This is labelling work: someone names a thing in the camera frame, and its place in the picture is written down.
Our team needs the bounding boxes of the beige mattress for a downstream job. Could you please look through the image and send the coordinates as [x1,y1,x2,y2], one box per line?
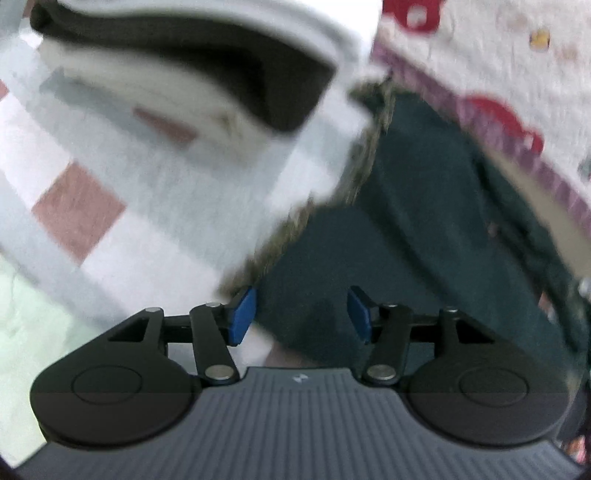
[496,152,591,274]

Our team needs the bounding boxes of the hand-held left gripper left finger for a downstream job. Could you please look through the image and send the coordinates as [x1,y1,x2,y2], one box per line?
[107,286,257,387]

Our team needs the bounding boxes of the cream folded cloth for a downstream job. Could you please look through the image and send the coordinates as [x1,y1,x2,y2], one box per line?
[38,41,301,169]

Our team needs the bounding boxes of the white quilt with red bears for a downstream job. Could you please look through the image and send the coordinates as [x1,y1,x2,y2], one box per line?
[369,0,591,241]

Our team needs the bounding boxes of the dark denim jeans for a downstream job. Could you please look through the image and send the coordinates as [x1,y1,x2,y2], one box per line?
[221,78,591,370]

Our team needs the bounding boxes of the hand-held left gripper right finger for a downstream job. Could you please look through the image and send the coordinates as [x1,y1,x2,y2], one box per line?
[347,286,497,387]

